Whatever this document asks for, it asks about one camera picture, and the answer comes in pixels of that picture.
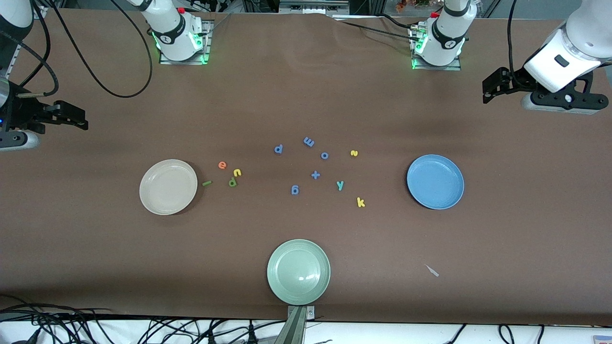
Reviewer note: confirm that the blue letter p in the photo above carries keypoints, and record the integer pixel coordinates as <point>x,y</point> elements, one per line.
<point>278,149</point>

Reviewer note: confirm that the blue letter m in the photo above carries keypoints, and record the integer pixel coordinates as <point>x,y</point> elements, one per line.
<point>309,142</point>

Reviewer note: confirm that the brown table cover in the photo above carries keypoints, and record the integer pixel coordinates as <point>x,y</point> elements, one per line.
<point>306,95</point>

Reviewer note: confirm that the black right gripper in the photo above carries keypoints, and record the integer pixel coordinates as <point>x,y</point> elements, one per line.
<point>23,114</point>

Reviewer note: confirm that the orange flowers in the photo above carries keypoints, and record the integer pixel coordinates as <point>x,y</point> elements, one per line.
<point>411,4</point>

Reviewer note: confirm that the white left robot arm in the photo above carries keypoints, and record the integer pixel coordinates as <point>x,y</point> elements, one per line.
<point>444,43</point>

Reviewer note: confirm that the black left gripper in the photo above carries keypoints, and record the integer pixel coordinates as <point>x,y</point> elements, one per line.
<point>519,79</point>

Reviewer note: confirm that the green round plate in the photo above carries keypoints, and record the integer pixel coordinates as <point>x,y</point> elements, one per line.
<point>298,272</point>

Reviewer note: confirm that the aluminium camera post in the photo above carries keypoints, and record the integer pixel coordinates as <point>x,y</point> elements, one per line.
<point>296,325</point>

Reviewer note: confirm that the beige round plate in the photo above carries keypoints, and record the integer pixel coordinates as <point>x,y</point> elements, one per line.
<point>168,187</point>

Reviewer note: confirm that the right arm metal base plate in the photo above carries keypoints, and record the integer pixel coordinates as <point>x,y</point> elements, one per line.
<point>209,43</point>

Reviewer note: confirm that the green letter d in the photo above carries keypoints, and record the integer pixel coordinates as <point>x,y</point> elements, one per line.
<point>232,182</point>

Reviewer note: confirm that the aluminium table frame rail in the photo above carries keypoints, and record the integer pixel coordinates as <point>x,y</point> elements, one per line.
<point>17,52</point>

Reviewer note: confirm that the teal letter y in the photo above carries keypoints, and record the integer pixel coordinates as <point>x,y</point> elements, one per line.
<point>340,185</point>

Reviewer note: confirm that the small white paper scrap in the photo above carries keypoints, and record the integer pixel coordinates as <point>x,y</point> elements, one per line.
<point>432,271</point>

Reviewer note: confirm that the grey metal frame box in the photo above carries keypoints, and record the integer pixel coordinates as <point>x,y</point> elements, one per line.
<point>313,6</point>

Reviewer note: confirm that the blue round plate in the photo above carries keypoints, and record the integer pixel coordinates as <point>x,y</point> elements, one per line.
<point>435,181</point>

